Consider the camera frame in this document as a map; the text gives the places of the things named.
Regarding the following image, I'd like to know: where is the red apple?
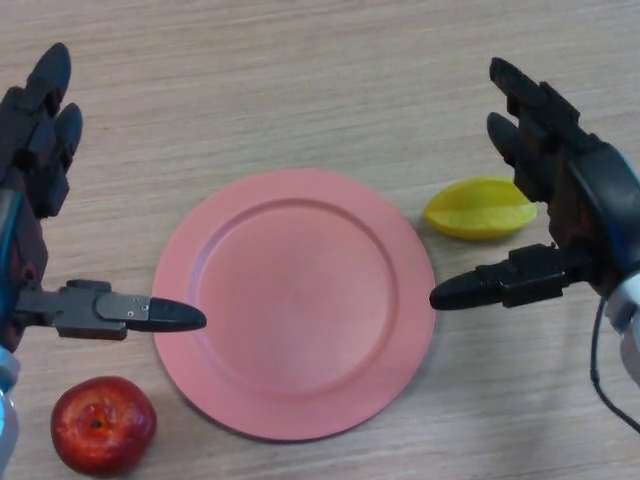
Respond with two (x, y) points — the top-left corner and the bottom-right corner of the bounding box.
(50, 376), (158, 476)

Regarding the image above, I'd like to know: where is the yellow starfruit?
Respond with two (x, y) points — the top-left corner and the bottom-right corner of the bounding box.
(423, 174), (538, 242)

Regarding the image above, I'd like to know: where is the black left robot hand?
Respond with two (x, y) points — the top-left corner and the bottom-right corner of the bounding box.
(0, 42), (208, 352)

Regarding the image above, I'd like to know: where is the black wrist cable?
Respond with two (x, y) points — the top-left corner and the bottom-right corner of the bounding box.
(589, 294), (640, 432)

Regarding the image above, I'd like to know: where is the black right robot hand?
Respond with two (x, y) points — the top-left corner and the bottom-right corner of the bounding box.
(429, 56), (640, 312)

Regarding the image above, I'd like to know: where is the round pink plate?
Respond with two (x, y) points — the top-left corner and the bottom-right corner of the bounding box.
(151, 168), (437, 443)

